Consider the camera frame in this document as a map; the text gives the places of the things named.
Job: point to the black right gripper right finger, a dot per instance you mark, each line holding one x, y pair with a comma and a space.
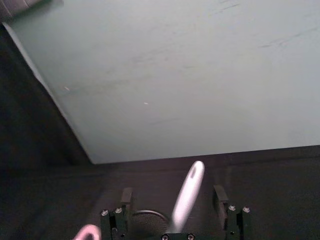
235, 222

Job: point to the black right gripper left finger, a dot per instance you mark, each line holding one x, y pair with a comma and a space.
117, 222

